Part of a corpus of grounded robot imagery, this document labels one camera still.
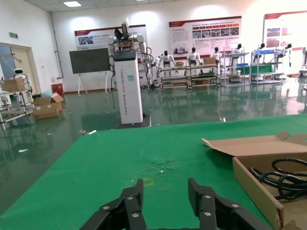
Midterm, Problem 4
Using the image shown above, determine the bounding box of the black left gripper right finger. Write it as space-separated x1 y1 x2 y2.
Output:
188 177 272 230

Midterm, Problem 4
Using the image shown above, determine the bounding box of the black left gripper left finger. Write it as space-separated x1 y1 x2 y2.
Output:
79 178 147 230

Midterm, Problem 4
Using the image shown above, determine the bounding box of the black power cord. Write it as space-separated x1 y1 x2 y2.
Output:
249 157 307 202

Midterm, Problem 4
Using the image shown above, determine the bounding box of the open brown cardboard box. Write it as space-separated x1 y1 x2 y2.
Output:
201 131 307 230

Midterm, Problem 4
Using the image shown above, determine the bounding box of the red cabinet box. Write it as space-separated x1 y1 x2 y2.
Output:
51 82 64 96

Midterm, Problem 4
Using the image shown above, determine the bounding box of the green table cloth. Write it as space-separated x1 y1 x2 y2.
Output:
0 114 307 230

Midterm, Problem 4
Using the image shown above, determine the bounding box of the closed cardboard carton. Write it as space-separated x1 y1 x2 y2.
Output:
32 105 60 120

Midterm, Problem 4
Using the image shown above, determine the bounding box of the open cardboard carton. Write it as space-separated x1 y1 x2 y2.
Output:
33 94 65 111

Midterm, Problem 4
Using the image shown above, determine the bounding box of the metal pipe workbench rack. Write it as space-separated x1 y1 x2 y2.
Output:
250 49 284 85
220 51 251 87
189 62 221 90
158 65 191 90

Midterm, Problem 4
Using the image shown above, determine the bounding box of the green bench cover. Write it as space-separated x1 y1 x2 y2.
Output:
250 65 274 77

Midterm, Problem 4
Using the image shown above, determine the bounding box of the white pipe shelf rack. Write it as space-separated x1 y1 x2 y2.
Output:
0 83 35 131

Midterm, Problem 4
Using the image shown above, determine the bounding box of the dark display screen on stand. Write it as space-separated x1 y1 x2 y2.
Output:
69 47 110 94

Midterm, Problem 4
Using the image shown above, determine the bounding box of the small white service robot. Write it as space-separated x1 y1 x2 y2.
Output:
13 68 31 84

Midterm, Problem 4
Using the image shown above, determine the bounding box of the beige door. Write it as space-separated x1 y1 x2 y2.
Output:
0 42 34 96

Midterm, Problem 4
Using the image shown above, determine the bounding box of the wide white red wall poster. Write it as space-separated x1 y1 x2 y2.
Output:
168 15 242 55

